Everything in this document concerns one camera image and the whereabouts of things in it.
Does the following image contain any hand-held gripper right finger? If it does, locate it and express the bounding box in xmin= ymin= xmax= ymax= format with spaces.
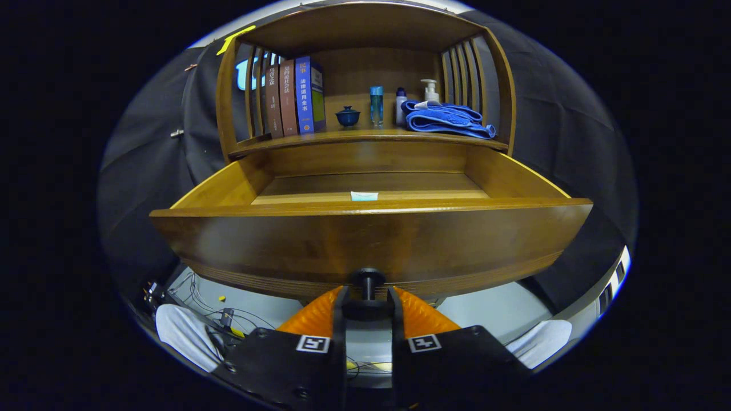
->
xmin=388 ymin=285 xmax=532 ymax=411

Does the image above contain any thick blue book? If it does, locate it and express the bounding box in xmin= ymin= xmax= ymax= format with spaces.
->
xmin=294 ymin=56 xmax=326 ymax=135

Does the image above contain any clear blue tall bottle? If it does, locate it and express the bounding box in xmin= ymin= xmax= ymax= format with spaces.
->
xmin=369 ymin=86 xmax=384 ymax=127

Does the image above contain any folded blue towel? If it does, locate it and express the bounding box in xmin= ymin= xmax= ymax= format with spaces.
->
xmin=401 ymin=100 xmax=496 ymax=140

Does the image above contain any wooden drawer with black knob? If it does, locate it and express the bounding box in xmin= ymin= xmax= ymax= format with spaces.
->
xmin=150 ymin=140 xmax=593 ymax=320

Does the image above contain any person's leg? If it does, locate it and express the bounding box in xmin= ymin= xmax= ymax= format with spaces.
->
xmin=505 ymin=320 xmax=573 ymax=369
xmin=155 ymin=304 xmax=235 ymax=373

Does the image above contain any wooden countertop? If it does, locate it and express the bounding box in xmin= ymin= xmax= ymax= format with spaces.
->
xmin=228 ymin=128 xmax=509 ymax=158

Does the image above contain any person's right leg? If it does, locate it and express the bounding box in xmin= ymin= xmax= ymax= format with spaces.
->
xmin=505 ymin=320 xmax=573 ymax=369

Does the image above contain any white slotted panel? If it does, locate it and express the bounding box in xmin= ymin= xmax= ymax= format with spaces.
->
xmin=594 ymin=245 xmax=632 ymax=317

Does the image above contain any black floor cable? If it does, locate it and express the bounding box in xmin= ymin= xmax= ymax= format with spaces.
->
xmin=166 ymin=273 xmax=276 ymax=343

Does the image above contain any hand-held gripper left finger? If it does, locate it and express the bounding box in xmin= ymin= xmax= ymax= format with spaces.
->
xmin=211 ymin=285 xmax=347 ymax=411

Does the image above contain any wooden cabinet with hutch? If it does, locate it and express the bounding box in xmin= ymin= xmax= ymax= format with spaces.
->
xmin=216 ymin=2 xmax=516 ymax=166

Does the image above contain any dark brown book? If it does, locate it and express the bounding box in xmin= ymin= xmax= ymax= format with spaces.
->
xmin=264 ymin=64 xmax=284 ymax=139

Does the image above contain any person's left leg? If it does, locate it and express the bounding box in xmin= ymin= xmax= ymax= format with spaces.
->
xmin=155 ymin=304 xmax=235 ymax=373

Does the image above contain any reddish brown book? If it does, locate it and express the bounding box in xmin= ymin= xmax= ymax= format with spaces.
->
xmin=278 ymin=59 xmax=299 ymax=136

